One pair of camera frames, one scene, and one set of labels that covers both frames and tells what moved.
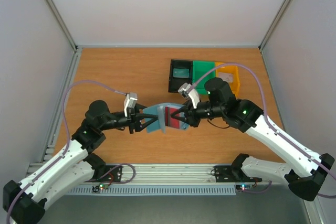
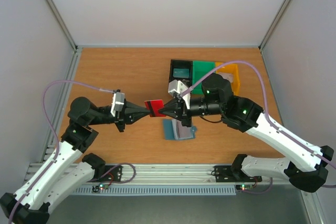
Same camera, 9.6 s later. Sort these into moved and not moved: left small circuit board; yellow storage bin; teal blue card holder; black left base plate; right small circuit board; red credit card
Moved: teal blue card holder; red credit card
Not moved: right small circuit board; yellow storage bin; left small circuit board; black left base plate
